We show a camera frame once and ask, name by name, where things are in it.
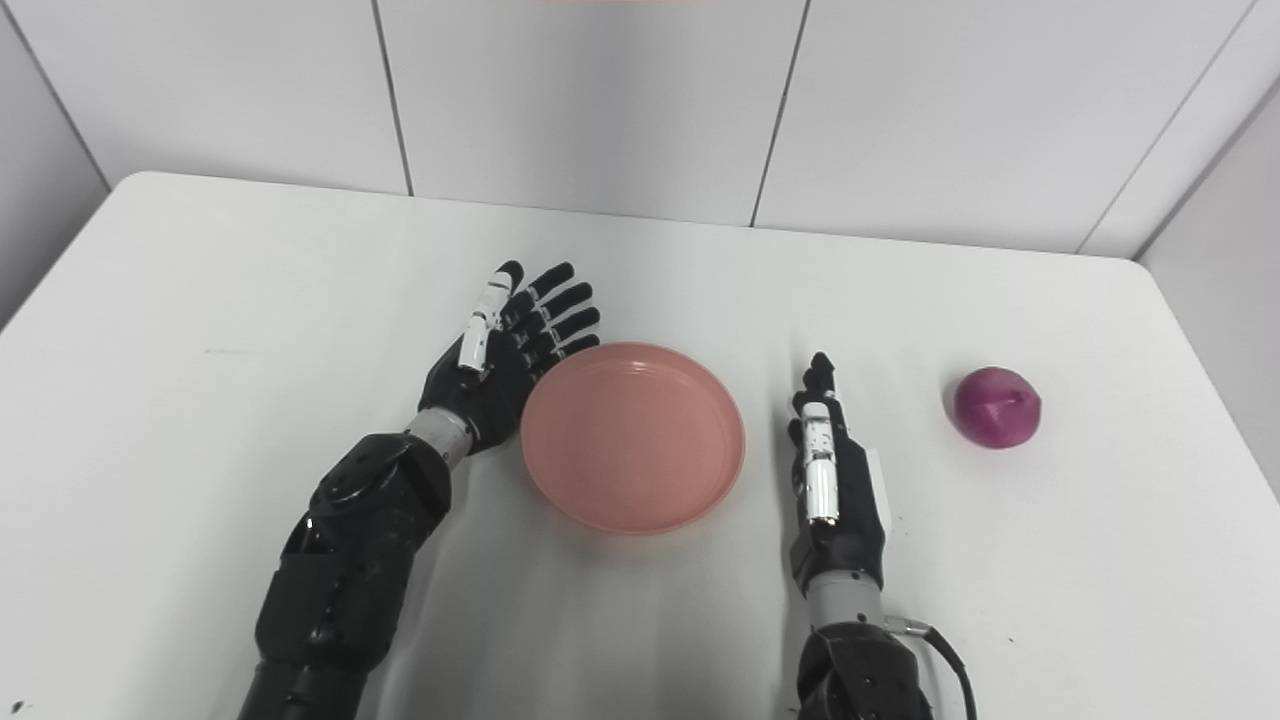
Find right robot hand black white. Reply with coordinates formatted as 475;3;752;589
786;352;892;599

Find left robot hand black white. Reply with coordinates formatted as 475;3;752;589
417;261;602;457

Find pink round plate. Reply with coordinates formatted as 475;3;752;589
520;342;747;536

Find purple red onion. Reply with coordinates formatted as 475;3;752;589
951;366;1043;450

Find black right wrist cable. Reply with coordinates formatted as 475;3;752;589
882;616;979;720

